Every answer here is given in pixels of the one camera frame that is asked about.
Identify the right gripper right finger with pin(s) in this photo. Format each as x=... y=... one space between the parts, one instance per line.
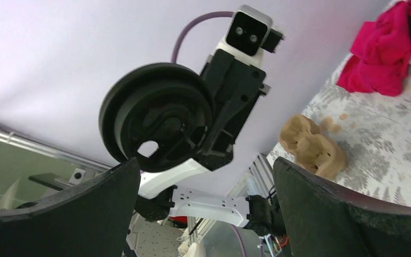
x=323 y=218

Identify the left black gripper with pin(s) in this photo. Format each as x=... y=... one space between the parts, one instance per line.
x=234 y=88

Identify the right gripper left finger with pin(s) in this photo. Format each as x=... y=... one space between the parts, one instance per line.
x=88 y=219

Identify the black coffee cup lid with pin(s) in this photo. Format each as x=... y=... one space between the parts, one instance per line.
x=159 y=114

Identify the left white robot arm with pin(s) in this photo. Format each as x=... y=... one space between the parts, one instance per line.
x=160 y=196

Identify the brown cardboard cup carrier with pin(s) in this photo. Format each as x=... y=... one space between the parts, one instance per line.
x=316 y=153

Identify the floral table mat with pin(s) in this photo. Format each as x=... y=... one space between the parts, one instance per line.
x=375 y=133

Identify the pink cloth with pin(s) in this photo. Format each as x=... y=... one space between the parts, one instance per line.
x=380 y=54

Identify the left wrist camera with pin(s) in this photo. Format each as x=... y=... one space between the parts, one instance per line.
x=249 y=35

